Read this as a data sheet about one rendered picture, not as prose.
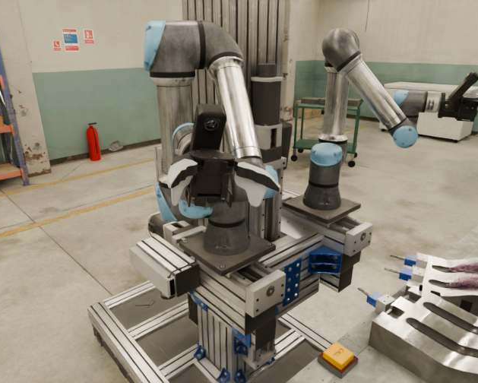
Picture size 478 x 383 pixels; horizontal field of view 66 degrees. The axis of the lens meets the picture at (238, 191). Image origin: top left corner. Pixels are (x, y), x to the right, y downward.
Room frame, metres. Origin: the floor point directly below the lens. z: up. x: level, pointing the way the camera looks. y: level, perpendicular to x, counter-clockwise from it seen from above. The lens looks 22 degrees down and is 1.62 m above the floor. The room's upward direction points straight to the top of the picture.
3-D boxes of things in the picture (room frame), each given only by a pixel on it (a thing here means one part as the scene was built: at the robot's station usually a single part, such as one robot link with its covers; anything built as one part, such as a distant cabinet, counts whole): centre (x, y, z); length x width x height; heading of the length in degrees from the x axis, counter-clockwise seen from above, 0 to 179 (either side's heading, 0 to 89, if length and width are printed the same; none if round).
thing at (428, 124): (7.20, -3.67, 0.47); 1.52 x 0.77 x 0.94; 45
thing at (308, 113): (9.08, -1.69, 0.20); 0.63 x 0.44 x 0.40; 135
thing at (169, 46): (0.99, 0.17, 1.41); 0.15 x 0.12 x 0.55; 106
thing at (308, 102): (5.42, -1.34, 0.50); 0.98 x 0.55 x 1.01; 70
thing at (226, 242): (1.03, 0.04, 1.09); 0.15 x 0.15 x 0.10
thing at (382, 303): (1.03, -0.46, 0.83); 0.13 x 0.05 x 0.05; 32
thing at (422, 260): (1.22, -0.66, 0.86); 0.13 x 0.05 x 0.05; 58
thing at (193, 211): (0.74, 0.08, 1.34); 0.11 x 0.08 x 0.11; 106
